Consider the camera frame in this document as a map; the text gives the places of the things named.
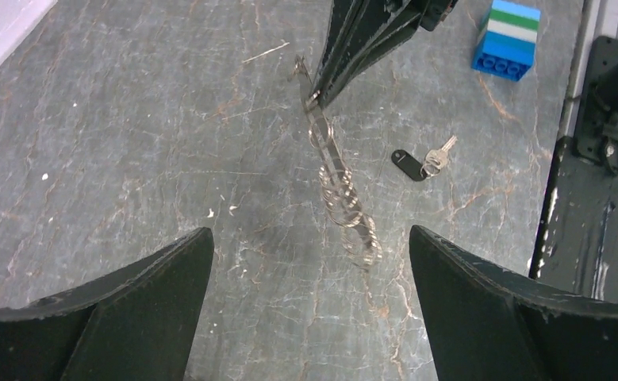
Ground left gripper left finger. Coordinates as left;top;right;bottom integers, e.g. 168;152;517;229
0;228;214;380

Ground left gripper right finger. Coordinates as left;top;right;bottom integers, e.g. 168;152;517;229
409;225;618;380

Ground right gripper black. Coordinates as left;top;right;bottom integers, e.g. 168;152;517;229
313;0;457;108

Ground keys with black tag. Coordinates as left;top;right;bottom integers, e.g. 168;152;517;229
391;135;458;182

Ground blue green white block stack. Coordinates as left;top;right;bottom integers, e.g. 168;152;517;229
471;0;541;82

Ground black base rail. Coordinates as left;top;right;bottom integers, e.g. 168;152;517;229
529;36;618;303

